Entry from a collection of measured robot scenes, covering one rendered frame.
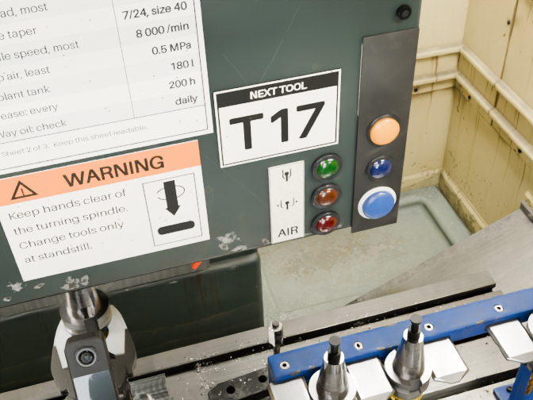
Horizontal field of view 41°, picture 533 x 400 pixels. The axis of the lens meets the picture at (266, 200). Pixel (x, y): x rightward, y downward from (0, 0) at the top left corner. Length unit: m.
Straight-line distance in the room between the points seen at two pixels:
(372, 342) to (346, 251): 1.03
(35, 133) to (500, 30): 1.42
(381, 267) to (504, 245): 0.38
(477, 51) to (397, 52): 1.36
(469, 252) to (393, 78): 1.27
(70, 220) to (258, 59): 0.19
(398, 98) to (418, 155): 1.56
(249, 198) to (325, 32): 0.15
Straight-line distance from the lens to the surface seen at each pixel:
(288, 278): 1.98
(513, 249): 1.79
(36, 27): 0.49
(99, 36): 0.49
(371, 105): 0.58
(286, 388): 1.01
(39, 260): 0.60
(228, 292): 1.68
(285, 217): 0.62
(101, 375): 0.86
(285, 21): 0.52
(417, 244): 2.10
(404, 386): 1.01
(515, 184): 1.88
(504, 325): 1.11
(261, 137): 0.56
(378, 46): 0.55
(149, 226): 0.59
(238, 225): 0.61
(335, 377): 0.95
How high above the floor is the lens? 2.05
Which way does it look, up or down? 42 degrees down
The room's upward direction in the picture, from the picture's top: 3 degrees counter-clockwise
